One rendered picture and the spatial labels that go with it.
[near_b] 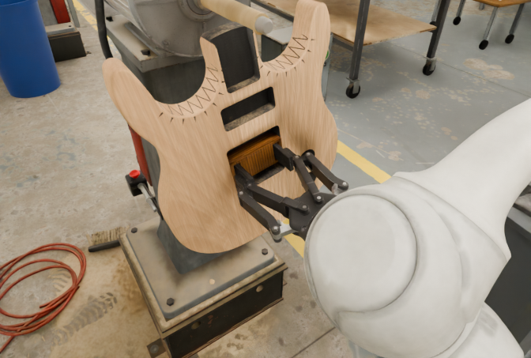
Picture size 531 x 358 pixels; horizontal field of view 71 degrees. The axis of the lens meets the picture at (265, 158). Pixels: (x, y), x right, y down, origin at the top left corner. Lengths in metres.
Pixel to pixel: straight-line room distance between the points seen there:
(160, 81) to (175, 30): 0.23
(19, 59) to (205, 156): 2.98
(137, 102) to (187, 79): 0.53
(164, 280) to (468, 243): 1.24
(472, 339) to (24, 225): 2.14
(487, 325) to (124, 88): 0.44
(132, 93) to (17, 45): 2.97
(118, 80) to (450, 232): 0.37
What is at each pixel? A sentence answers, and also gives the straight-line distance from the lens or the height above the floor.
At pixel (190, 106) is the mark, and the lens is 0.54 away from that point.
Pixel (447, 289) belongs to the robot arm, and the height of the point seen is 1.24.
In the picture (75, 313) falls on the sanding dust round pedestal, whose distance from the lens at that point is 1.83.
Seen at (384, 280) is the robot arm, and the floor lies 1.25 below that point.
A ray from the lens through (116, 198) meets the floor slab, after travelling 2.24.
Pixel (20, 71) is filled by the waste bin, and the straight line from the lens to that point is 3.51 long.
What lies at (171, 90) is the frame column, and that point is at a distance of 1.00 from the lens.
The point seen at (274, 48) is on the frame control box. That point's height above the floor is 1.10.
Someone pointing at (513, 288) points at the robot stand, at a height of 0.49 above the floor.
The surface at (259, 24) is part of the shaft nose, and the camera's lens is 0.59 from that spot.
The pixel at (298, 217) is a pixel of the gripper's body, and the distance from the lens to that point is 0.51.
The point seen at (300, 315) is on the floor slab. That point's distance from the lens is 1.66.
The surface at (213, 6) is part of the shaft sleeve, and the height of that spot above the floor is 1.25.
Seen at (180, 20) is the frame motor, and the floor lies 1.21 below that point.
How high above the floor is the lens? 1.43
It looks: 37 degrees down
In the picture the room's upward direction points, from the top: straight up
